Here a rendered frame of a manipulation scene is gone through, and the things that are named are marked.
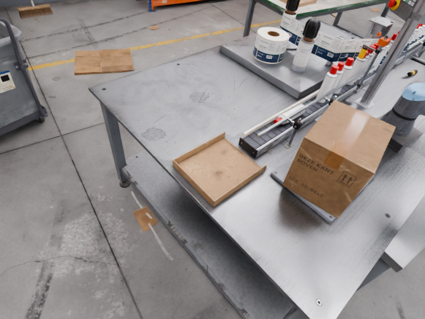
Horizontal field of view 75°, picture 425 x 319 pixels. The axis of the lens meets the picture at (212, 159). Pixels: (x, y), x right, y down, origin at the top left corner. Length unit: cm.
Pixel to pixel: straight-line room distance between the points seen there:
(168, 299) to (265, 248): 91
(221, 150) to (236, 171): 13
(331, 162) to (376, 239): 37
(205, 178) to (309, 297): 55
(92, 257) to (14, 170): 98
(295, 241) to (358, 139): 42
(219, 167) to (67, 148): 165
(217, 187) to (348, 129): 53
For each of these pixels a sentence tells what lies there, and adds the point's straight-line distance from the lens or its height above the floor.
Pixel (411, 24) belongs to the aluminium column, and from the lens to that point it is 173.
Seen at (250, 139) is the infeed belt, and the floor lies 88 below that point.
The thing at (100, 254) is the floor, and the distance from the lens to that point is 195.
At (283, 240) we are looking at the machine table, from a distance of 106.
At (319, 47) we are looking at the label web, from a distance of 203.
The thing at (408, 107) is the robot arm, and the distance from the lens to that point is 160.
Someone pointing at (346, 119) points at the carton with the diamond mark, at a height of 112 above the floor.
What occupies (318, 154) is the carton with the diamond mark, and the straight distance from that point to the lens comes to 101.
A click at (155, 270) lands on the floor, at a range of 185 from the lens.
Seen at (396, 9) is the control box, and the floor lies 131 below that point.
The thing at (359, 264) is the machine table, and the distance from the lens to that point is 114.
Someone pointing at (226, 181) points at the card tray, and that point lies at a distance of 115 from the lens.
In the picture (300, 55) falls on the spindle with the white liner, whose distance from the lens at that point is 183.
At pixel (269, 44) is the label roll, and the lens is 184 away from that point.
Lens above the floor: 173
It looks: 47 degrees down
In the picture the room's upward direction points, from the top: 8 degrees clockwise
